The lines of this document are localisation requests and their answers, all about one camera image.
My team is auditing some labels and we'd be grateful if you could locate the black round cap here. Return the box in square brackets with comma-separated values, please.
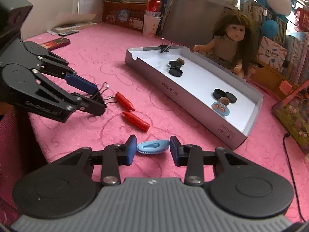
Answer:
[213, 89, 227, 100]

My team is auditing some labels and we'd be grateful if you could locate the pink towel mat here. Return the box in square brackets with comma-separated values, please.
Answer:
[1, 24, 308, 224]

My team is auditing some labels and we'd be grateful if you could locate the white paper cup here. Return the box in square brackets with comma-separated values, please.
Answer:
[143, 15, 161, 37]

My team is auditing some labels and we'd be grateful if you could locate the small black round lid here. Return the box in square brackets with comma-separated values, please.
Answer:
[169, 61, 182, 69]

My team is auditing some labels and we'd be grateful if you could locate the grey cardboard tray box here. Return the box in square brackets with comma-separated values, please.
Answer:
[125, 46, 263, 150]

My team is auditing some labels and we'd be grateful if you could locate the large black binder clip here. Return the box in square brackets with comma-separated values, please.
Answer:
[90, 82, 117, 104]

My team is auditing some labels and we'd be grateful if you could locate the red makeup palette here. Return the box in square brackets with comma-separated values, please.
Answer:
[41, 37, 71, 51]

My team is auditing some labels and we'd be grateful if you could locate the brown haired doll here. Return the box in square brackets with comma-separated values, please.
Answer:
[191, 10, 257, 78]

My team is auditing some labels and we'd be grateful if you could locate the clear plastic round piece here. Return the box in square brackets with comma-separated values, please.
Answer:
[158, 61, 170, 70]

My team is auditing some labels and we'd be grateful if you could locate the pink triangular toy house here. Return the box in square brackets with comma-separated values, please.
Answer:
[272, 80, 309, 154]

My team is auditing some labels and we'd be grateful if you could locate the blue hair clip with bears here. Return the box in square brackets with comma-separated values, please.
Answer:
[212, 101, 230, 117]

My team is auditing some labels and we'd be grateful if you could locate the small black binder clip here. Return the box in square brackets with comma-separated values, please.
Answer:
[160, 38, 173, 53]

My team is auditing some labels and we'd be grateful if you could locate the black power cable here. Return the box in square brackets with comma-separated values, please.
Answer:
[282, 132, 306, 223]

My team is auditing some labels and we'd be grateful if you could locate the red cola can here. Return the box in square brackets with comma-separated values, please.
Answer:
[145, 0, 162, 17]

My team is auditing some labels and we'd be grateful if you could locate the yellow wooden drawer box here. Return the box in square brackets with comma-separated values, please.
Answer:
[250, 67, 297, 101]

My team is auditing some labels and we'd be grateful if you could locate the red plastic basket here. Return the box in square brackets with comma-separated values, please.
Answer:
[294, 8, 309, 32]
[102, 1, 146, 32]

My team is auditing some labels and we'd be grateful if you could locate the upper red plastic basket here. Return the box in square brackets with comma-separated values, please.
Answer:
[294, 8, 309, 32]

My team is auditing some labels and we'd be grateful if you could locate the row of shelf books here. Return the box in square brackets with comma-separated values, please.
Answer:
[239, 0, 308, 85]

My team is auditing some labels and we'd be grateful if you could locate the colourful stationery box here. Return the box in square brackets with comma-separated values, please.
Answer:
[257, 36, 287, 72]

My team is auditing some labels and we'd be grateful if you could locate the small brown hazelnut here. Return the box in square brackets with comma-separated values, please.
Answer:
[177, 58, 185, 66]

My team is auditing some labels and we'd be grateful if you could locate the light blue hair clip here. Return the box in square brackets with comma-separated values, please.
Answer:
[137, 139, 170, 154]

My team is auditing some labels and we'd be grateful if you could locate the small black cap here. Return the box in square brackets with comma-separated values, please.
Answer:
[169, 68, 183, 77]

